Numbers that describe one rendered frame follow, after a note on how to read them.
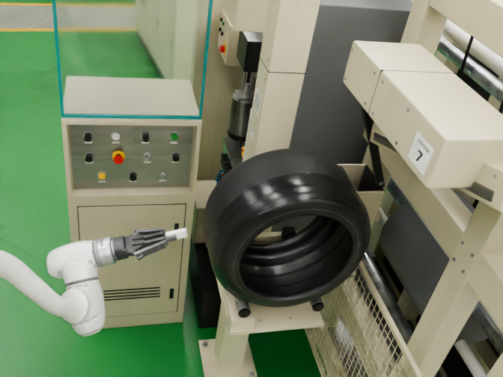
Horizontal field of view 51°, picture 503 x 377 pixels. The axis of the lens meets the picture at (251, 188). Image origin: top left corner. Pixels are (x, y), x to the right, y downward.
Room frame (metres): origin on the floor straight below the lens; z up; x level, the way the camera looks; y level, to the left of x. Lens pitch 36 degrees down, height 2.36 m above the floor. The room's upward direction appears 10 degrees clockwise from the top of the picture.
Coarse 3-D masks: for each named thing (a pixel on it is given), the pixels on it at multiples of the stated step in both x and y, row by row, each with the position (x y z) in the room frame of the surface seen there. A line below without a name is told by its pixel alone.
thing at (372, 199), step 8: (344, 168) 1.88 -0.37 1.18; (352, 168) 1.89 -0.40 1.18; (360, 168) 1.90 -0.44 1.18; (368, 168) 1.88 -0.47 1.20; (352, 176) 1.89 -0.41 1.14; (360, 176) 1.91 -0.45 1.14; (368, 176) 1.86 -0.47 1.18; (360, 184) 1.90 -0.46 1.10; (368, 184) 1.84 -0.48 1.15; (360, 192) 1.70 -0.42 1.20; (368, 192) 1.71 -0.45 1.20; (376, 192) 1.72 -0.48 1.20; (384, 192) 1.73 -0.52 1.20; (368, 200) 1.71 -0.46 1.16; (376, 200) 1.72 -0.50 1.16; (368, 208) 1.72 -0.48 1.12; (376, 208) 1.73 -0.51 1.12; (376, 216) 1.73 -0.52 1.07
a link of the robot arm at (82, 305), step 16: (0, 256) 0.91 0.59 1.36; (0, 272) 0.90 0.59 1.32; (16, 272) 0.93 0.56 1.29; (32, 272) 0.97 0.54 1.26; (32, 288) 0.94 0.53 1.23; (48, 288) 0.97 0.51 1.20; (80, 288) 1.08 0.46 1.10; (96, 288) 1.11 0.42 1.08; (48, 304) 0.95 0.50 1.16; (64, 304) 0.98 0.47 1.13; (80, 304) 1.03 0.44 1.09; (96, 304) 1.06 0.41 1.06; (80, 320) 1.01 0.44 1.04; (96, 320) 1.03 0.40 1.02
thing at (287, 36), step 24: (288, 0) 1.64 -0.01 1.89; (312, 0) 1.66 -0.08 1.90; (288, 24) 1.64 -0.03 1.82; (312, 24) 1.66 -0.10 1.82; (264, 48) 1.71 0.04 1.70; (288, 48) 1.64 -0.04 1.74; (264, 72) 1.67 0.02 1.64; (288, 72) 1.65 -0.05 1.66; (264, 96) 1.63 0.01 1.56; (288, 96) 1.66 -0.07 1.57; (264, 120) 1.63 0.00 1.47; (288, 120) 1.66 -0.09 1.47; (264, 144) 1.64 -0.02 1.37; (288, 144) 1.67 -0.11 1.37; (216, 336) 1.73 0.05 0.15; (240, 336) 1.66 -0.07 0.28; (216, 360) 1.67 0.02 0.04; (240, 360) 1.66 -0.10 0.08
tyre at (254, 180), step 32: (256, 160) 1.46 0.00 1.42; (288, 160) 1.45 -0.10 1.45; (320, 160) 1.50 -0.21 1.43; (224, 192) 1.38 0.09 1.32; (256, 192) 1.31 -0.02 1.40; (288, 192) 1.30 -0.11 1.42; (320, 192) 1.33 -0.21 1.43; (352, 192) 1.40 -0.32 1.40; (224, 224) 1.27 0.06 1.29; (256, 224) 1.25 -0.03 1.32; (320, 224) 1.61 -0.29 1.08; (352, 224) 1.35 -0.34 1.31; (224, 256) 1.23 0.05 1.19; (256, 256) 1.53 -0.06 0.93; (288, 256) 1.56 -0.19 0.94; (320, 256) 1.53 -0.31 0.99; (352, 256) 1.35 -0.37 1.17; (256, 288) 1.37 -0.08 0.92; (288, 288) 1.41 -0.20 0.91; (320, 288) 1.33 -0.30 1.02
